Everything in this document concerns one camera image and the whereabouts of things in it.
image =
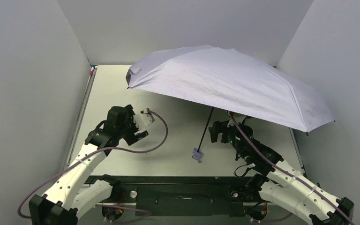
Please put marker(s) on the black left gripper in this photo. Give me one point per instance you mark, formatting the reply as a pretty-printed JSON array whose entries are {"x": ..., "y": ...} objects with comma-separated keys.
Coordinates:
[{"x": 138, "y": 135}]

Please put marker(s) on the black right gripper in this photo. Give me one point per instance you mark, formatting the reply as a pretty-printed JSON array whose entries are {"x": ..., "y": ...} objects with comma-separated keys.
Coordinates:
[{"x": 218, "y": 130}]

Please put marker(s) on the lilac black umbrella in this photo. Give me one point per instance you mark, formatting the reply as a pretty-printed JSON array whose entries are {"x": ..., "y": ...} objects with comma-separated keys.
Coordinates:
[{"x": 232, "y": 81}]

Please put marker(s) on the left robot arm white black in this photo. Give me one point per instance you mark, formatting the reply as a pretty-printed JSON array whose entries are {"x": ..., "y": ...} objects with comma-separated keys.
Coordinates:
[{"x": 64, "y": 203}]

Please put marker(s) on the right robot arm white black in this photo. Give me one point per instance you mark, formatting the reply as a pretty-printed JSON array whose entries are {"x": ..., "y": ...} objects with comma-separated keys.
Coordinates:
[{"x": 278, "y": 182}]

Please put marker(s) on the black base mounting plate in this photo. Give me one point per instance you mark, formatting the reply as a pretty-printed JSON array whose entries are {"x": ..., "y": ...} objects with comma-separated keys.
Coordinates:
[{"x": 183, "y": 196}]

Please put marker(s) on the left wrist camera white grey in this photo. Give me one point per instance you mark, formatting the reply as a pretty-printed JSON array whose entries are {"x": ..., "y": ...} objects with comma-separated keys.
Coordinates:
[{"x": 143, "y": 119}]

